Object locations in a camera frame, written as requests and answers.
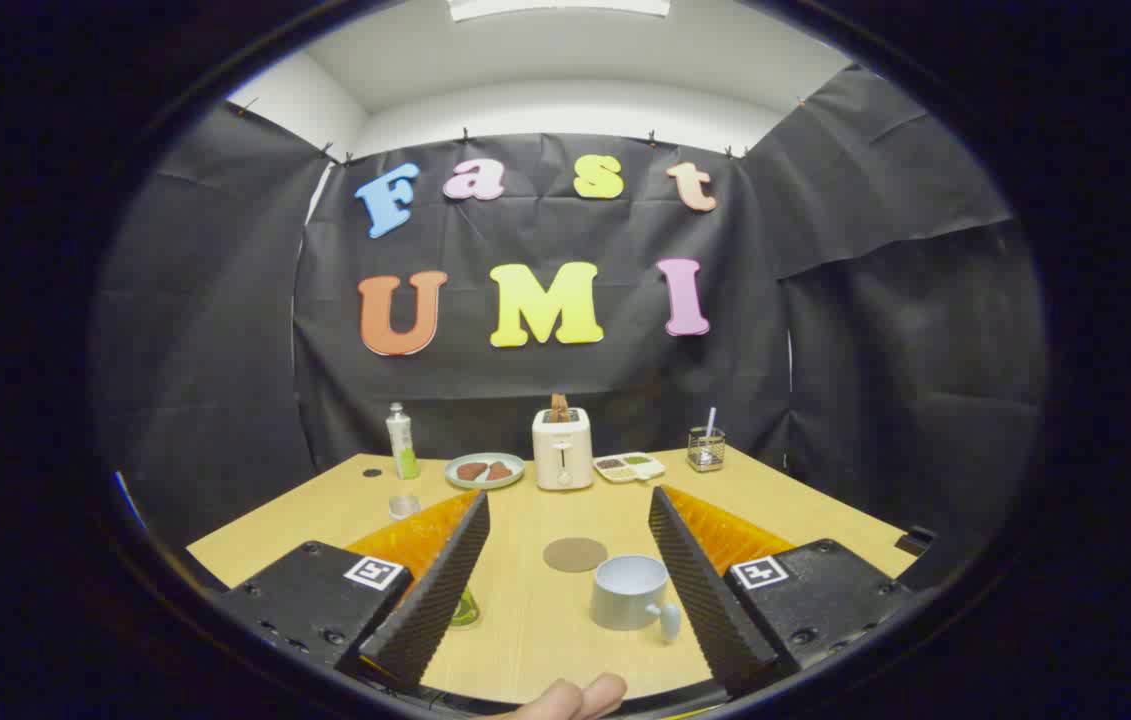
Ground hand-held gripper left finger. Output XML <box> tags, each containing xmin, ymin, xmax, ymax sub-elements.
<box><xmin>215</xmin><ymin>488</ymin><xmax>492</xmax><ymax>693</ymax></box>

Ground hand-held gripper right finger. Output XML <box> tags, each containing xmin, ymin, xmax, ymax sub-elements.
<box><xmin>647</xmin><ymin>485</ymin><xmax>916</xmax><ymax>698</ymax></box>

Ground grey cup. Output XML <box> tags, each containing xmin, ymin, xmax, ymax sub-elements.
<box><xmin>590</xmin><ymin>555</ymin><xmax>683</xmax><ymax>642</ymax></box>

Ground clear green-label juice bottle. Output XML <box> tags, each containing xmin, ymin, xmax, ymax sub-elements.
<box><xmin>388</xmin><ymin>493</ymin><xmax>482</xmax><ymax>630</ymax></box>

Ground round brown coaster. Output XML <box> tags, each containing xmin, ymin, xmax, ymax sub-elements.
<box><xmin>542</xmin><ymin>537</ymin><xmax>610</xmax><ymax>574</ymax></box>

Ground slim white green bottle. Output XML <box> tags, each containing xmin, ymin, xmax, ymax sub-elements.
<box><xmin>385</xmin><ymin>402</ymin><xmax>421</xmax><ymax>481</ymax></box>

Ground wooden table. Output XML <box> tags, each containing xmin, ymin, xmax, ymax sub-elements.
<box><xmin>187</xmin><ymin>445</ymin><xmax>918</xmax><ymax>706</ymax></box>

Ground pale green plate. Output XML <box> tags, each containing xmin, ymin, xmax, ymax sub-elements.
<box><xmin>444</xmin><ymin>452</ymin><xmax>527</xmax><ymax>491</ymax></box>

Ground white divided tray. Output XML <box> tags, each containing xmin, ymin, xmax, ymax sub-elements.
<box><xmin>593</xmin><ymin>452</ymin><xmax>667</xmax><ymax>485</ymax></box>

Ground white toaster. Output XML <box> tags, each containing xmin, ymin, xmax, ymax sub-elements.
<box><xmin>531</xmin><ymin>407</ymin><xmax>594</xmax><ymax>492</ymax></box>

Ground black backdrop cloth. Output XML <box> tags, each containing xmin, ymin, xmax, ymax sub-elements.
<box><xmin>90</xmin><ymin>65</ymin><xmax>1051</xmax><ymax>591</ymax></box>

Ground ceiling light panel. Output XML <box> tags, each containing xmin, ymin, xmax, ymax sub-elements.
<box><xmin>447</xmin><ymin>0</ymin><xmax>672</xmax><ymax>23</ymax></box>

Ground wire mesh holder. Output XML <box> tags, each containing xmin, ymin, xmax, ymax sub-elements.
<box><xmin>687</xmin><ymin>427</ymin><xmax>727</xmax><ymax>473</ymax></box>

